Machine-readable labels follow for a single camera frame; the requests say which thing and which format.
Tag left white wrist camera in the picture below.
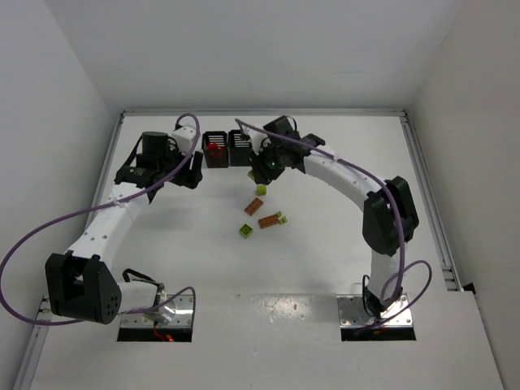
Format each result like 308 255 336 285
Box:
171 127 197 154

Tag brown lego brick lower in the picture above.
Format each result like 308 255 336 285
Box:
258 214 282 229

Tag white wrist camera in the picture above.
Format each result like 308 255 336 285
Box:
238 122 268 154
171 127 197 154

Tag brown lego brick upper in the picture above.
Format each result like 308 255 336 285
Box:
244 197 263 216

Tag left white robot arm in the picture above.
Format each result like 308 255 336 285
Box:
45 127 203 324

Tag small lime lego piece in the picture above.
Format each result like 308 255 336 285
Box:
276 211 288 224

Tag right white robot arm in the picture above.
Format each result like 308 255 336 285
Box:
237 115 418 319

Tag brown lego brick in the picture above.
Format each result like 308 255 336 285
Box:
258 214 282 229
244 197 263 216

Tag metal base plate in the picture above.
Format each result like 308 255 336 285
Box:
336 294 414 329
119 292 194 329

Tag lime small lego brick top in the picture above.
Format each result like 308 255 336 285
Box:
256 184 267 196

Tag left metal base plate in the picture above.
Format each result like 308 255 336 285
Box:
119 292 194 329

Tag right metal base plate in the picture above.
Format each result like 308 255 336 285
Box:
336 294 414 329

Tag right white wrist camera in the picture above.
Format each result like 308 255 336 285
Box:
238 122 268 154

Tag black slotted container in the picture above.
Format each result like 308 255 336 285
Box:
227 129 252 167
201 131 229 168

